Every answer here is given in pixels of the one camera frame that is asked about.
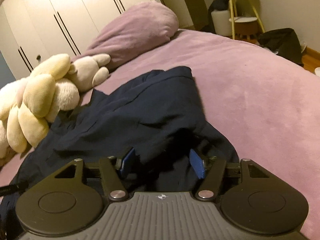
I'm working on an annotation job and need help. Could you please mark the yellow side table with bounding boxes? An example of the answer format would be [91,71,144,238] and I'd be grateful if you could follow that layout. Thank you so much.
[228,0,265,40]

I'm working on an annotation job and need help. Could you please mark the purple pillow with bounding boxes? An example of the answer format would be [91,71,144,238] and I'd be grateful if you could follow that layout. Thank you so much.
[72,1,179,71]

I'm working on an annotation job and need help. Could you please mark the navy zip jacket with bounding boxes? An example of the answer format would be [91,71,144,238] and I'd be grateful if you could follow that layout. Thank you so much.
[0,65,239,240]

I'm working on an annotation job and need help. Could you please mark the white round stool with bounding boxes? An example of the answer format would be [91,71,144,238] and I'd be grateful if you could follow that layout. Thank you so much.
[211,10,232,36]

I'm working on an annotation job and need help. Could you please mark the cream flower plush toy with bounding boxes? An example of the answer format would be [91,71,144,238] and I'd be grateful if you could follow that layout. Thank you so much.
[1,53,71,153]

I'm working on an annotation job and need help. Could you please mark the white bunny plush toy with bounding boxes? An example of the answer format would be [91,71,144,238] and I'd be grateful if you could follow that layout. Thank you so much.
[45,54,111,123]

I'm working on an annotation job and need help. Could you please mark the white wardrobe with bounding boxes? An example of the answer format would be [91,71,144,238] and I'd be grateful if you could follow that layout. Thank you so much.
[1,0,158,79]

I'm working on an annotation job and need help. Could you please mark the black clothes pile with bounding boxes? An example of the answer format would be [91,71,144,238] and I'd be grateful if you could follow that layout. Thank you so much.
[257,28,304,67]

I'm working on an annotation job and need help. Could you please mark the purple fleece bed blanket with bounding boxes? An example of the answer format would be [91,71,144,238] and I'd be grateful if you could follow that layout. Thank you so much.
[0,28,320,233]

